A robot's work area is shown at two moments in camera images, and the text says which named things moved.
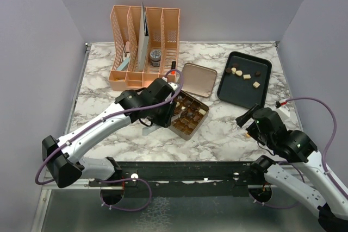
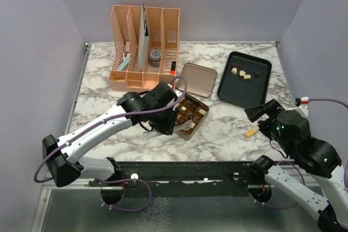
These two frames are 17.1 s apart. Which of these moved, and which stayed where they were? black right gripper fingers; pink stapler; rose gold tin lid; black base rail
Moved: black right gripper fingers
Stayed: black base rail; pink stapler; rose gold tin lid
